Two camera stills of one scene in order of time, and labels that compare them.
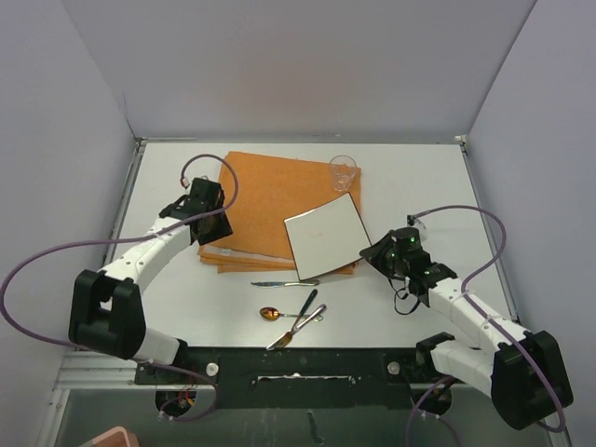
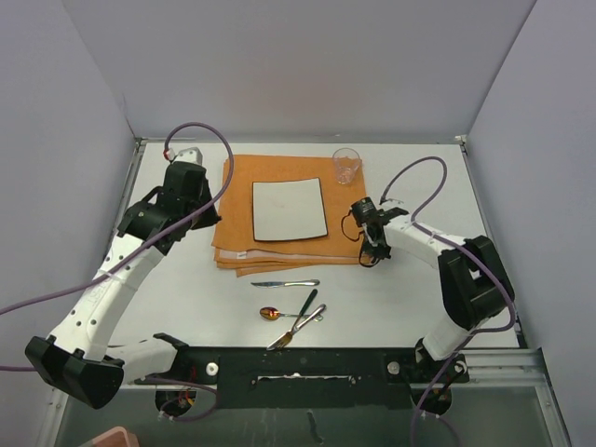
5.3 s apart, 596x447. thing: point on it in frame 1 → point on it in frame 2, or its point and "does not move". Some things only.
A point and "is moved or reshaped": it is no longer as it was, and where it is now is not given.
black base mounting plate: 308,376 does not move
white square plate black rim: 327,237 → 288,209
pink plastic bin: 117,437 does not move
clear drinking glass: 343,170 is moved or reshaped
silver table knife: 276,284 does not move
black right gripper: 375,255 → 376,253
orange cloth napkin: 271,190 does not move
